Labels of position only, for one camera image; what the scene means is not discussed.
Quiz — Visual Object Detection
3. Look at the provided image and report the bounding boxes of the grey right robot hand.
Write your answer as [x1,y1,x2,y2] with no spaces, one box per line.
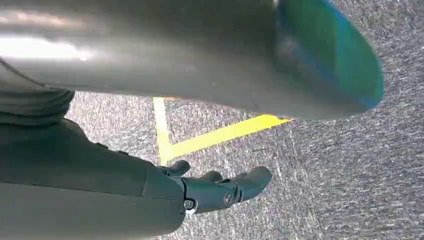
[0,118,273,240]

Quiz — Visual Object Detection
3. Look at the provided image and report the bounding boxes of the yellow floor tape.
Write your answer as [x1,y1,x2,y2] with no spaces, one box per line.
[152,96,294,167]

